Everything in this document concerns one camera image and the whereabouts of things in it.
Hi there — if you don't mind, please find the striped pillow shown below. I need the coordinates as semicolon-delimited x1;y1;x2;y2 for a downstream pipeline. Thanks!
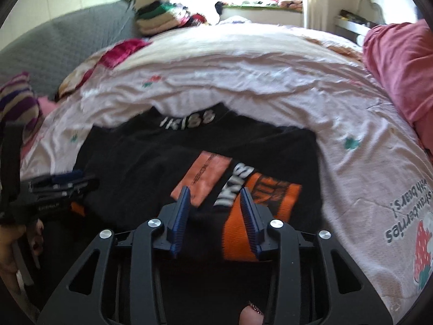
0;71;44;146

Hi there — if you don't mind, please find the stack of folded clothes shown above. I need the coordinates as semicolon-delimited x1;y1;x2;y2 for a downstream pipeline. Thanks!
135;0;210;36

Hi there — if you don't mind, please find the pink strawberry printed blanket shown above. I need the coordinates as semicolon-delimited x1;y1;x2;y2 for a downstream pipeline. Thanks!
20;24;433;298

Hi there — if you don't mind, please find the pink duvet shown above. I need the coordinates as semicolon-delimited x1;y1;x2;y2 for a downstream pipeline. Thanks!
362;18;433;153

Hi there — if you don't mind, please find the pink cloth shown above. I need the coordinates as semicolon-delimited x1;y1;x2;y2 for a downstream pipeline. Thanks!
20;96;58;163

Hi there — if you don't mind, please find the white side table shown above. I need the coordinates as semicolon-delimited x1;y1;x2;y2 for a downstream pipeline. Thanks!
335;8;379;44

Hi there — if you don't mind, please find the cloud-shaped mirror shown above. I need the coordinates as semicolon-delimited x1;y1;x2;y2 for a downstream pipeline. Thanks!
359;0;386;24

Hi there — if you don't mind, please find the person's right hand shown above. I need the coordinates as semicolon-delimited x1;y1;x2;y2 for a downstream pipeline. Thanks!
238;301;266;325

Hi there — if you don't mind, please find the cream curtain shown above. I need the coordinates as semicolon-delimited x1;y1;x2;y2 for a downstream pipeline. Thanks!
303;0;339;29

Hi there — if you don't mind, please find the grey quilted cushion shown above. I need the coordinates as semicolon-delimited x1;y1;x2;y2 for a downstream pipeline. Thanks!
0;0;143;102

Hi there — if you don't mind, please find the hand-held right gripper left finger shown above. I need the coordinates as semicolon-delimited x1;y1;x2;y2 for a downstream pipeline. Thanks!
37;187;191;325

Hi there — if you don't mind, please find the black sweatshirt with orange cuffs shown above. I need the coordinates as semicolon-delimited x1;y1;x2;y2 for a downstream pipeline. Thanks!
41;102;322;265

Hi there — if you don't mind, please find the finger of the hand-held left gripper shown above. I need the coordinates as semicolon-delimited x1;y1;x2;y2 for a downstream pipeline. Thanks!
30;176;100;199
51;171;87;185

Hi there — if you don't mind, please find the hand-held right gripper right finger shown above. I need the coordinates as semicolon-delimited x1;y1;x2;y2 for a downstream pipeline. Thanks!
240;188;395;325

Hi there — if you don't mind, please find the green windowsill mat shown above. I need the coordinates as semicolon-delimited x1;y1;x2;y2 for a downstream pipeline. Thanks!
223;3;303;13

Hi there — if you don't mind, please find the pile of plush toys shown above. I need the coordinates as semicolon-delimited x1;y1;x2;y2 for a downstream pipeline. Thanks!
267;0;304;12

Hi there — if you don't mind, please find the person's left hand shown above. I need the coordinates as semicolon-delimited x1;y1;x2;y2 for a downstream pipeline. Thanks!
0;218;46;298

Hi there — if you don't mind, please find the red and cream blanket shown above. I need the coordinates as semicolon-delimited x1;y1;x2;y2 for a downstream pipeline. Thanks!
56;37;153;100

